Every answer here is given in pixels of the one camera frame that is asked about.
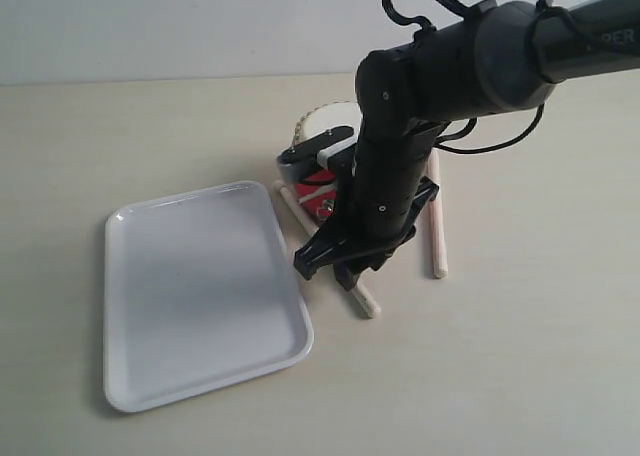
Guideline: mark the white plastic tray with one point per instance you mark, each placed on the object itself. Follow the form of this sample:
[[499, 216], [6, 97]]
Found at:
[[199, 295]]

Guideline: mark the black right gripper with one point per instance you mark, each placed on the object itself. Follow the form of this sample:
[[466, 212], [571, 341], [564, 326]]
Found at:
[[388, 168]]

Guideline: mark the pale wooden drumstick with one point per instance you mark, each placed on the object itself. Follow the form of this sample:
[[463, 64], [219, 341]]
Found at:
[[436, 220]]

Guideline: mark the small red drum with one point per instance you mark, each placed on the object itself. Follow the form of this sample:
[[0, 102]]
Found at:
[[316, 194]]

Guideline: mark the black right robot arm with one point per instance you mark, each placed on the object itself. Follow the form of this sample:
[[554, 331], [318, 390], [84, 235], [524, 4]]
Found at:
[[498, 58]]

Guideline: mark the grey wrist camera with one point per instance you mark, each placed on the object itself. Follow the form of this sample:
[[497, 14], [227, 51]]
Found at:
[[300, 161]]

